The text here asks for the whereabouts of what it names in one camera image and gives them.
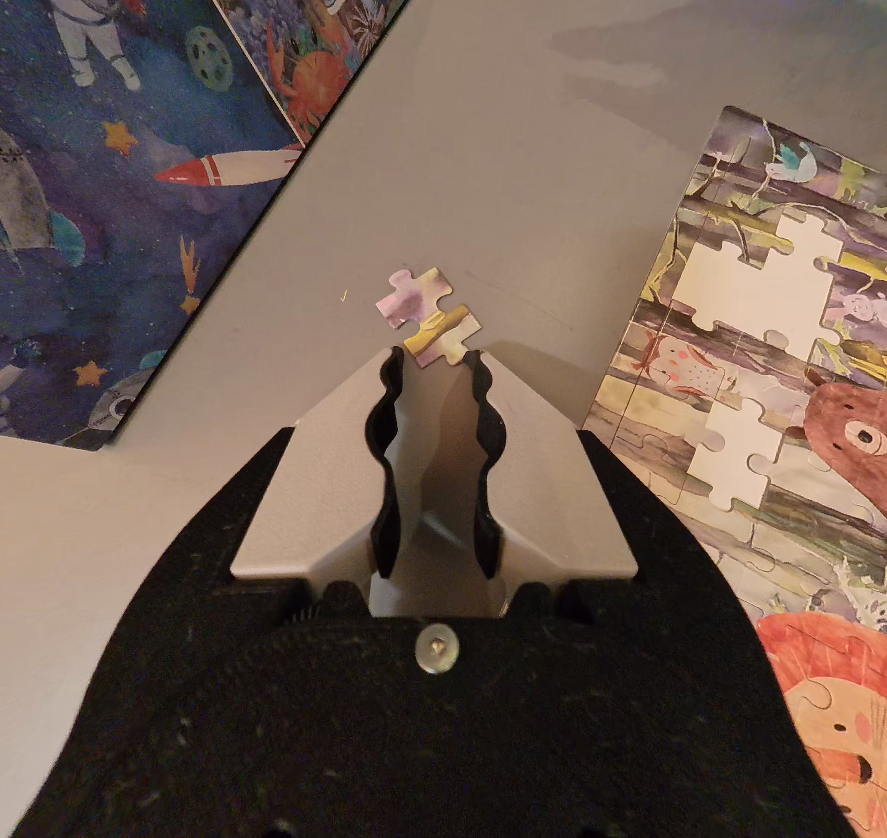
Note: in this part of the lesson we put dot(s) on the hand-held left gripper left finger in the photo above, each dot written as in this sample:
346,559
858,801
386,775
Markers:
312,505

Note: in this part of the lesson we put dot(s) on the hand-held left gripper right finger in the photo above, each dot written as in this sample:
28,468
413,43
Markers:
554,505

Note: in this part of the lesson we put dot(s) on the purple puzzle piece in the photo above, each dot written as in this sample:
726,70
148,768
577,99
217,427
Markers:
416,294

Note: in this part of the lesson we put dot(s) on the forest animal jigsaw puzzle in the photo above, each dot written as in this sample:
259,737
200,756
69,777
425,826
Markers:
797,366

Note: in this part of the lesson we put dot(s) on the illustrated puzzle box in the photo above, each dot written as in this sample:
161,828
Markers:
138,158

